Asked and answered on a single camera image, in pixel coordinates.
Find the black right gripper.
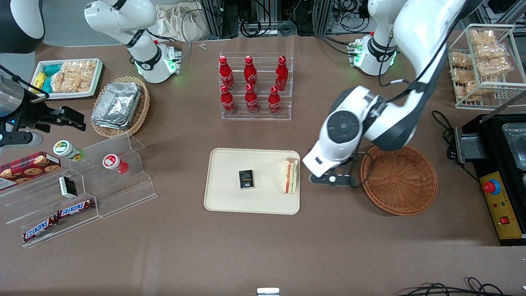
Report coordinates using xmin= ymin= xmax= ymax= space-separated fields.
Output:
xmin=18 ymin=94 xmax=87 ymax=134

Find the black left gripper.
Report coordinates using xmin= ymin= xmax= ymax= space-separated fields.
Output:
xmin=309 ymin=154 xmax=359 ymax=186

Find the triangular sandwich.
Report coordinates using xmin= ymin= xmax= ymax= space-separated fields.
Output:
xmin=281 ymin=157 xmax=299 ymax=195

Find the white rectangular snack tray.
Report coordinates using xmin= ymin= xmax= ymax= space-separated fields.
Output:
xmin=32 ymin=58 xmax=104 ymax=100

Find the brown round wicker basket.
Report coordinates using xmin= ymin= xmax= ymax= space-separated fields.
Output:
xmin=360 ymin=144 xmax=438 ymax=216

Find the light oval wicker basket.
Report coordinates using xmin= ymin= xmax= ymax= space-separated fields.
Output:
xmin=90 ymin=76 xmax=150 ymax=139

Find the beige plastic serving tray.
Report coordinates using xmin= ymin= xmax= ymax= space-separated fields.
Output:
xmin=204 ymin=148 xmax=301 ymax=215

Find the rice cracker snack pack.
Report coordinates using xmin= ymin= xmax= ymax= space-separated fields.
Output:
xmin=62 ymin=61 xmax=97 ymax=79
xmin=51 ymin=73 xmax=92 ymax=93

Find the green-lidded cup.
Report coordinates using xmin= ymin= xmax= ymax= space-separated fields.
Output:
xmin=53 ymin=140 xmax=86 ymax=162

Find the aluminium foil container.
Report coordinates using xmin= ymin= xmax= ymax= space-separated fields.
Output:
xmin=91 ymin=81 xmax=143 ymax=130

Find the red-lidded cup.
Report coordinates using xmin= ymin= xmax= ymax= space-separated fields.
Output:
xmin=103 ymin=154 xmax=129 ymax=174

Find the red cookie box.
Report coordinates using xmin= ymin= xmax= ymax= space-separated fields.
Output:
xmin=0 ymin=151 xmax=62 ymax=191

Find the small black white box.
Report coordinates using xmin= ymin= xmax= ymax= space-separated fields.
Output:
xmin=58 ymin=176 xmax=78 ymax=199

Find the small black card box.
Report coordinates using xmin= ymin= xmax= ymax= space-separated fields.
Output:
xmin=238 ymin=169 xmax=255 ymax=190

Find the Snickers chocolate bar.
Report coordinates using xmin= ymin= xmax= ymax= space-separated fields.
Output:
xmin=57 ymin=199 xmax=96 ymax=219
xmin=22 ymin=216 xmax=60 ymax=244

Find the clear acrylic step shelf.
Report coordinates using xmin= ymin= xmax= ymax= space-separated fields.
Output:
xmin=0 ymin=134 xmax=158 ymax=248

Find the red cola bottle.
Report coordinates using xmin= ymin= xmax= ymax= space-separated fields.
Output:
xmin=245 ymin=84 xmax=259 ymax=115
xmin=220 ymin=85 xmax=237 ymax=116
xmin=244 ymin=56 xmax=258 ymax=89
xmin=268 ymin=86 xmax=282 ymax=117
xmin=275 ymin=56 xmax=289 ymax=92
xmin=219 ymin=56 xmax=235 ymax=91

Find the clear acrylic bottle rack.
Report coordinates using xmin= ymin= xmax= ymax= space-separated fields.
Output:
xmin=219 ymin=52 xmax=294 ymax=121

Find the white cloth bag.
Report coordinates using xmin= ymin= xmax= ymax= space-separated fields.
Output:
xmin=153 ymin=3 xmax=214 ymax=42

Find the black countertop appliance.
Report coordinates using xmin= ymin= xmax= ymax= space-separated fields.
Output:
xmin=455 ymin=113 xmax=526 ymax=173

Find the bagged cracker pack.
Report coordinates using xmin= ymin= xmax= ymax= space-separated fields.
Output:
xmin=451 ymin=68 xmax=477 ymax=83
xmin=475 ymin=43 xmax=506 ymax=60
xmin=471 ymin=31 xmax=496 ymax=45
xmin=454 ymin=81 xmax=481 ymax=102
xmin=450 ymin=53 xmax=473 ymax=68
xmin=477 ymin=58 xmax=512 ymax=77

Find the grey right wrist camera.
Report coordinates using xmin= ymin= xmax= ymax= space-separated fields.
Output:
xmin=0 ymin=132 xmax=44 ymax=148

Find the black power cable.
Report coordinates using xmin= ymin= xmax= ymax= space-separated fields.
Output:
xmin=431 ymin=110 xmax=457 ymax=162

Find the black floor cable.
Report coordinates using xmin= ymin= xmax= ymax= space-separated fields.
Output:
xmin=397 ymin=277 xmax=520 ymax=296

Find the aluminium frame equipment rack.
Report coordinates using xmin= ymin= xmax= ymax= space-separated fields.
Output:
xmin=197 ymin=0 xmax=333 ymax=38

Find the white wire rack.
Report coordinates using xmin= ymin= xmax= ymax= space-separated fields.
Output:
xmin=448 ymin=24 xmax=526 ymax=110

